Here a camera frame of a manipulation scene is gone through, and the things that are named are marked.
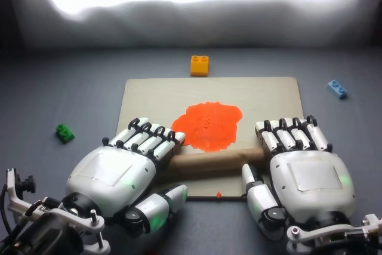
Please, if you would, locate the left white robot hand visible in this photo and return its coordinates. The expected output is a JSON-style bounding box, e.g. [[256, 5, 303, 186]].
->
[[64, 117, 189, 235]]

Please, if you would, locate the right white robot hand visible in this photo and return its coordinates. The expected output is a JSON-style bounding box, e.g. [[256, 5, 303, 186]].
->
[[241, 115, 358, 242]]

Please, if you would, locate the wooden rolling pin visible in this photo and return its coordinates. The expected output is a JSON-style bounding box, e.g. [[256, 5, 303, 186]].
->
[[168, 147, 266, 175]]

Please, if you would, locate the green toy block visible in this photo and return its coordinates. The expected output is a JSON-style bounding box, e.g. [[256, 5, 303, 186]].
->
[[55, 122, 76, 144]]

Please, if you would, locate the light wooden board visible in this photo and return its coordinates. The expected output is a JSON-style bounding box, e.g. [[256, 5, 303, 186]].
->
[[115, 77, 305, 201]]

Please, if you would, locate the grey table cloth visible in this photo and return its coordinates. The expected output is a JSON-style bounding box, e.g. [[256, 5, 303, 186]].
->
[[0, 0, 382, 255]]

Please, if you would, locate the blue toy block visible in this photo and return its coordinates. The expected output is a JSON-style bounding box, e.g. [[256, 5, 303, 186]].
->
[[326, 79, 349, 100]]

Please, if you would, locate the flat orange clay patch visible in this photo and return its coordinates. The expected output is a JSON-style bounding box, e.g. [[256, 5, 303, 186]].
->
[[171, 102, 244, 153]]

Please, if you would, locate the yellow toy block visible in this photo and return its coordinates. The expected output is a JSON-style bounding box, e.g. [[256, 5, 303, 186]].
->
[[190, 54, 210, 77]]

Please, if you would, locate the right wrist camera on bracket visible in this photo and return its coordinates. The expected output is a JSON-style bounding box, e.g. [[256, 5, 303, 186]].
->
[[286, 213, 382, 254]]

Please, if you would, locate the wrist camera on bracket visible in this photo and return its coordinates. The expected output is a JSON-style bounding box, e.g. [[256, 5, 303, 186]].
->
[[286, 213, 382, 254], [5, 167, 107, 250]]

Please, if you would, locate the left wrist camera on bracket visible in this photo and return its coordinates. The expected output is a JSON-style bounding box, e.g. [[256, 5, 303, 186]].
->
[[5, 167, 107, 250]]

